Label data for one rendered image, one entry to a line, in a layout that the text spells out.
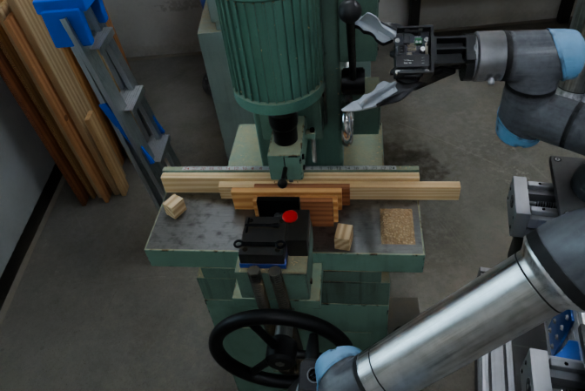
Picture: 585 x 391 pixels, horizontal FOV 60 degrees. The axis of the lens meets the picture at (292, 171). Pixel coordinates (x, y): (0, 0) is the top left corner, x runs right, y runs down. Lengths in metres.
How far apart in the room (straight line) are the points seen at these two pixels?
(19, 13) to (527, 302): 2.01
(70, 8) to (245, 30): 0.96
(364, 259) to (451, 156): 1.65
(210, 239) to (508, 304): 0.70
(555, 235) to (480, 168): 2.05
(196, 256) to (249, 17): 0.54
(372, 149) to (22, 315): 1.63
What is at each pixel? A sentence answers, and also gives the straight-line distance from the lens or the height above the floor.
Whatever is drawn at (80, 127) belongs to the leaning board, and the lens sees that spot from 2.47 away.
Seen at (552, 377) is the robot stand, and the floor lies 0.76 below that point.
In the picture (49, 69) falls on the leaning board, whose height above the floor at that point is 0.74.
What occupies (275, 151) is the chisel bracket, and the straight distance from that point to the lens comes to 1.05.
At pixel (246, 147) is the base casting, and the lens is 1.50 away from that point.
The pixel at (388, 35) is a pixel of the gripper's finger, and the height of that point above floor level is 1.35.
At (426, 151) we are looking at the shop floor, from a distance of 2.69.
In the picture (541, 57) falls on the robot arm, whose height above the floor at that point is 1.34.
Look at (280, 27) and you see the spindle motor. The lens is 0.84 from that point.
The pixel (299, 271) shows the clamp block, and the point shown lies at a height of 0.96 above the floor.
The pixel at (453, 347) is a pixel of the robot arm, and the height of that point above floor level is 1.20.
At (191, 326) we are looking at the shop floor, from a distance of 2.11.
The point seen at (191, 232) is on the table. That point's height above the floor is 0.90.
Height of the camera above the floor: 1.75
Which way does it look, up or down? 43 degrees down
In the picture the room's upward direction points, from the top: 7 degrees counter-clockwise
